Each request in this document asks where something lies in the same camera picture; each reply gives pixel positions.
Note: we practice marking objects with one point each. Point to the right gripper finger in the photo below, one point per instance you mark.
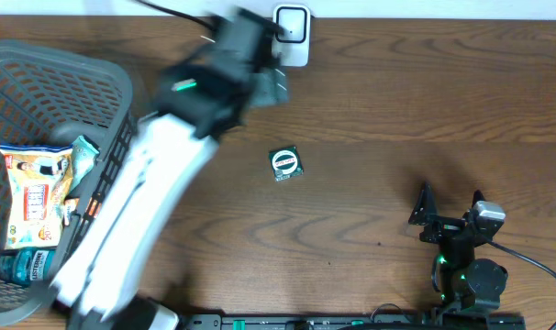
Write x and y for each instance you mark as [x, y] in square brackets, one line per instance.
[477, 197]
[425, 209]

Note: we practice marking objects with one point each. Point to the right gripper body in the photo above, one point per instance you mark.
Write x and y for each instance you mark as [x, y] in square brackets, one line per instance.
[443, 229]

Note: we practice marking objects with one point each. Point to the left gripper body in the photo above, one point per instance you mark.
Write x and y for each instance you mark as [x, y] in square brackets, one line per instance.
[259, 65]

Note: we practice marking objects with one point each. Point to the small green box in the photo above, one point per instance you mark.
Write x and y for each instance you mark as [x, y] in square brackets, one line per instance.
[285, 163]

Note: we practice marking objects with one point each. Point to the teal tissue packet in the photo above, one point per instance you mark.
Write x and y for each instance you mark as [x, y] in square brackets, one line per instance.
[84, 154]

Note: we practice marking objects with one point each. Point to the yellow snack bag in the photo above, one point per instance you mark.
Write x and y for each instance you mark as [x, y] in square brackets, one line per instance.
[40, 177]

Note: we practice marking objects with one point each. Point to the blue mouthwash bottle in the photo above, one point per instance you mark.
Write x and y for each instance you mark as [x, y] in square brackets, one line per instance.
[27, 265]

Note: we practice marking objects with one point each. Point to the small orange box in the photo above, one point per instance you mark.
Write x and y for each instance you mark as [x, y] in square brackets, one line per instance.
[270, 88]

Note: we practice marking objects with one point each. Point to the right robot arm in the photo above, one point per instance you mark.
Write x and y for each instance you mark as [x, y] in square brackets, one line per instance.
[468, 285]

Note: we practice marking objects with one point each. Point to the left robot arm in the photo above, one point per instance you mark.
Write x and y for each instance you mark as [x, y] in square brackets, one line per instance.
[196, 101]

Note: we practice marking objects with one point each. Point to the white barcode scanner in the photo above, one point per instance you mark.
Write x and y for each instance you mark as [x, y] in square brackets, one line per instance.
[292, 45]

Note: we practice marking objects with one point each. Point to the grey plastic basket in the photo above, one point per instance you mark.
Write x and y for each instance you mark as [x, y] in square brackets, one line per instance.
[51, 97]

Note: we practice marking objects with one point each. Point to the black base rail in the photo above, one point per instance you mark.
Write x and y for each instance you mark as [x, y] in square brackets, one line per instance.
[355, 322]

